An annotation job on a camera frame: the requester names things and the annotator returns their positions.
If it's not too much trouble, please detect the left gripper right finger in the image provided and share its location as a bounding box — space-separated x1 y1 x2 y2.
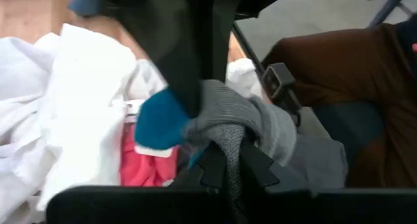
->
239 141 312 195

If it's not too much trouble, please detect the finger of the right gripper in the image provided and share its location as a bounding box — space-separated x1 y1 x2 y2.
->
104 0 251 119

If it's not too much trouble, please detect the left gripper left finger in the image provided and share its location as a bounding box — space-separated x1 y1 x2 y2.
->
171 141 229 194

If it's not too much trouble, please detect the grey beige blue-toed sock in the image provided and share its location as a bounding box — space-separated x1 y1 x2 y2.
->
134 79 298 224

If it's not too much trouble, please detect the coral red sock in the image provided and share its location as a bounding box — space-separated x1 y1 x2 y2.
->
119 122 179 188

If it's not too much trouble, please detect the light blue sock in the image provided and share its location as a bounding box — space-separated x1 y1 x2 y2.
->
67 0 107 18

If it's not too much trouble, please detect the white shirt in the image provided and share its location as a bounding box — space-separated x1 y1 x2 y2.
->
0 23 265 224

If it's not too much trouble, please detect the brown garment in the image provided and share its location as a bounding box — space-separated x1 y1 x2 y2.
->
260 14 417 189

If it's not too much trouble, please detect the grey chair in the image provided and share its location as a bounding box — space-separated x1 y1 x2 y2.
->
354 0 417 27

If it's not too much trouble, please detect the black table frame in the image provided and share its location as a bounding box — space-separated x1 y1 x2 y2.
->
231 21 302 126

